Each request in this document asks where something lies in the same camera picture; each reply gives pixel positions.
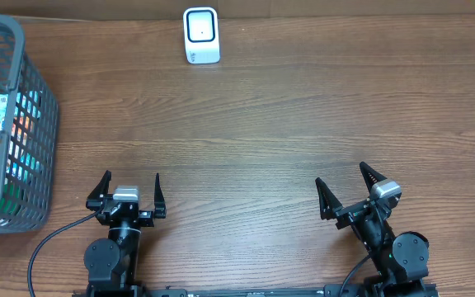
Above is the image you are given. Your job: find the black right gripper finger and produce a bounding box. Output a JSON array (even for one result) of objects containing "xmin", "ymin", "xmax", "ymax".
[
  {"xmin": 315, "ymin": 177, "xmax": 343, "ymax": 220},
  {"xmin": 360, "ymin": 162, "xmax": 387, "ymax": 192}
]

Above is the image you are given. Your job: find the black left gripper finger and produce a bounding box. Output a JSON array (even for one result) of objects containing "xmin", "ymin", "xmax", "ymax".
[
  {"xmin": 86, "ymin": 170, "xmax": 111, "ymax": 209},
  {"xmin": 153, "ymin": 173, "xmax": 167, "ymax": 219}
]

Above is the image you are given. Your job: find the teal wet wipes pack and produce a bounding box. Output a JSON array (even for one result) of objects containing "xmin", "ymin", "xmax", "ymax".
[{"xmin": 0, "ymin": 91, "xmax": 42, "ymax": 123}]

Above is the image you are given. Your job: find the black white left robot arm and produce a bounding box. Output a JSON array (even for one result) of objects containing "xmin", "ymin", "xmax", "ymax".
[{"xmin": 83, "ymin": 171, "xmax": 167, "ymax": 296}]

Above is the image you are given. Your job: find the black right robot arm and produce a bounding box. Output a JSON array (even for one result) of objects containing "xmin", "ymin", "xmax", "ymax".
[{"xmin": 315, "ymin": 162, "xmax": 439, "ymax": 296}]

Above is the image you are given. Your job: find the white barcode scanner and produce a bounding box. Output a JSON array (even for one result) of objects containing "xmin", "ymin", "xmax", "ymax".
[{"xmin": 183, "ymin": 7, "xmax": 221, "ymax": 64}]

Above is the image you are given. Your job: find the grey plastic mesh basket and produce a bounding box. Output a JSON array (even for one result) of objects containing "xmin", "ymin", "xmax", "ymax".
[{"xmin": 0, "ymin": 15, "xmax": 59, "ymax": 233}]

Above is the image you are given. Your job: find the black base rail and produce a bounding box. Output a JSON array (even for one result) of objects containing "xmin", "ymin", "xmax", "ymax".
[{"xmin": 71, "ymin": 285, "xmax": 440, "ymax": 297}]

